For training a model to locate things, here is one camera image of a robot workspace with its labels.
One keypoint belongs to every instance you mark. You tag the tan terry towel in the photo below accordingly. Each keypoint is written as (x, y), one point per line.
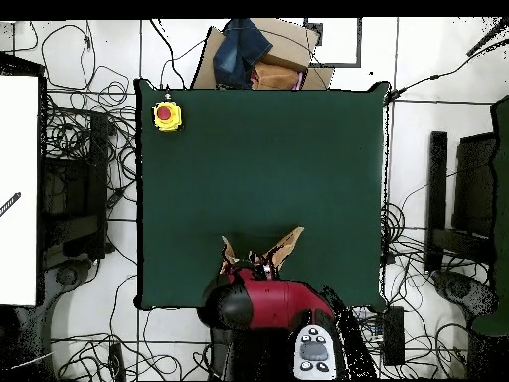
(288, 242)

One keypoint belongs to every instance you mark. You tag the black flat bar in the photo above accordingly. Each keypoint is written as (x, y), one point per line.
(436, 199)

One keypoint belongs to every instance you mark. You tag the white flat panel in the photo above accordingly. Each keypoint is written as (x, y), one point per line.
(18, 179)

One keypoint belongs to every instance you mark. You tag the dark green table cloth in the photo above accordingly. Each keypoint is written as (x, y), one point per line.
(258, 159)

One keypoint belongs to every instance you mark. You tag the yellow emergency stop button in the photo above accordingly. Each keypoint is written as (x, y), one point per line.
(167, 119)

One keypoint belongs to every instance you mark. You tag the orange folded cloth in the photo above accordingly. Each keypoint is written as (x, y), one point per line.
(274, 77)

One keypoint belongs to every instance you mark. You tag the blue denim jeans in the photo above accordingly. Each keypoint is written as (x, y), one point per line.
(238, 51)

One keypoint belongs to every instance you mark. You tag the black equipment rack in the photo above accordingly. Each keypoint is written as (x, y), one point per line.
(97, 159)
(473, 179)

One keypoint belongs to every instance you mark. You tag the brown cardboard box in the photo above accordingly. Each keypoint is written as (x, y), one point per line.
(286, 39)

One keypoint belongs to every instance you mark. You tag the black power box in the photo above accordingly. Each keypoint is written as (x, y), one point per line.
(393, 338)

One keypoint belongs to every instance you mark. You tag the black stand base foot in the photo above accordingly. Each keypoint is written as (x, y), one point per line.
(457, 288)
(67, 274)

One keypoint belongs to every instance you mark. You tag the striped black rod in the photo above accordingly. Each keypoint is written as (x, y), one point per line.
(12, 201)

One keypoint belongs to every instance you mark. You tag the black tripod rod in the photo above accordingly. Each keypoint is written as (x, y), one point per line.
(487, 38)

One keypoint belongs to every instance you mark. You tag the black rectangular frame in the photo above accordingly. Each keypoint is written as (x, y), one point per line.
(338, 65)

